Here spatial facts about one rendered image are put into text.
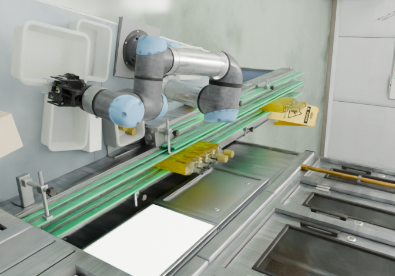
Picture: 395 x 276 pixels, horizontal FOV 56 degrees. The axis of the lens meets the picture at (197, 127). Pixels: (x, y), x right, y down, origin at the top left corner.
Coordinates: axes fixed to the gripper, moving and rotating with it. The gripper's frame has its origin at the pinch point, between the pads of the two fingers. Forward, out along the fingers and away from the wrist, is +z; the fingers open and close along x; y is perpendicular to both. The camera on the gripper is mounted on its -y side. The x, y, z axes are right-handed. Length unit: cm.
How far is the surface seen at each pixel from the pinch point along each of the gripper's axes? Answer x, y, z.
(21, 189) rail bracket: 37.8, -1.5, 11.3
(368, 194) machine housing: 29, -115, -77
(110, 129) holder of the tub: 21, -45, 19
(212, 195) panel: 43, -75, -20
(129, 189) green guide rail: 43, -44, 3
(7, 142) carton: 22.6, 1.9, 16.5
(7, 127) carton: 17.9, 1.9, 17.1
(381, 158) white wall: 102, -699, -24
